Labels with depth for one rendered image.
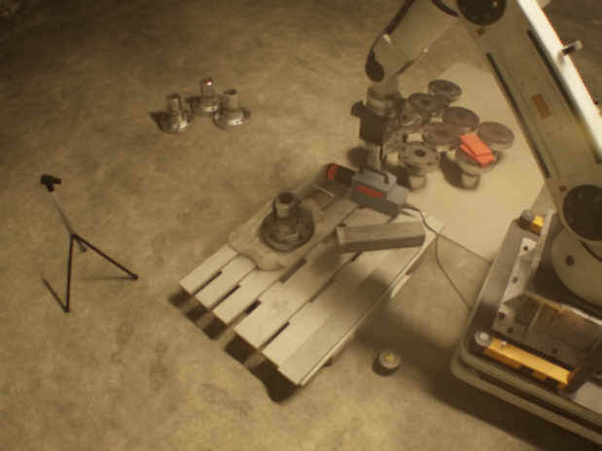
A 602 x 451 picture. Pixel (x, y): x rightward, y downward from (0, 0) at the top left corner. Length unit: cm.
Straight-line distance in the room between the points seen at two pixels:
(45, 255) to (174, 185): 93
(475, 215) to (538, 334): 107
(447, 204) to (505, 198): 42
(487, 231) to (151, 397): 204
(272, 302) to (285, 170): 110
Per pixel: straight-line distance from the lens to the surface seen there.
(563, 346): 217
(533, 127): 164
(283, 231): 239
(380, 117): 226
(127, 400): 228
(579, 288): 193
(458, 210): 295
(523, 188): 329
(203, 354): 229
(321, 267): 234
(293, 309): 220
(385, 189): 252
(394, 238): 240
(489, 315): 212
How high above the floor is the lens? 200
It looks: 47 degrees down
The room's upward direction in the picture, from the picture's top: straight up
